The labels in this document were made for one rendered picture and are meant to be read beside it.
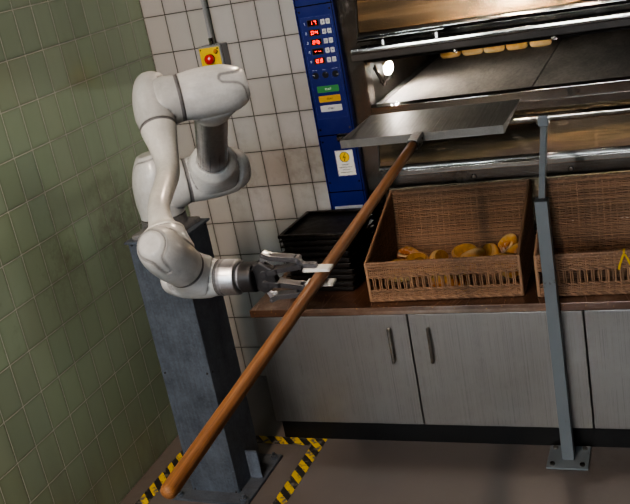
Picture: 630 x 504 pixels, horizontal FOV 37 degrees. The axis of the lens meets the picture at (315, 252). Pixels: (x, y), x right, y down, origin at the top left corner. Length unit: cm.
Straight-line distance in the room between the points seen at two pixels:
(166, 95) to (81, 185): 99
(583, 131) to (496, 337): 83
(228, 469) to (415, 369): 77
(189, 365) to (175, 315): 19
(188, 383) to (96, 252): 60
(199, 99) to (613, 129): 161
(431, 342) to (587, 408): 57
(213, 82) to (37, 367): 121
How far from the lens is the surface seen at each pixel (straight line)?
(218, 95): 260
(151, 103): 259
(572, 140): 357
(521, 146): 359
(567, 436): 338
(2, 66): 325
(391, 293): 342
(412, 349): 340
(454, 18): 353
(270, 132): 386
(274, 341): 194
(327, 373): 354
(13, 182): 321
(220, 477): 354
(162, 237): 215
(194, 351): 329
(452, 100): 361
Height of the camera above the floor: 189
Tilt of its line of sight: 19 degrees down
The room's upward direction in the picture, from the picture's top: 11 degrees counter-clockwise
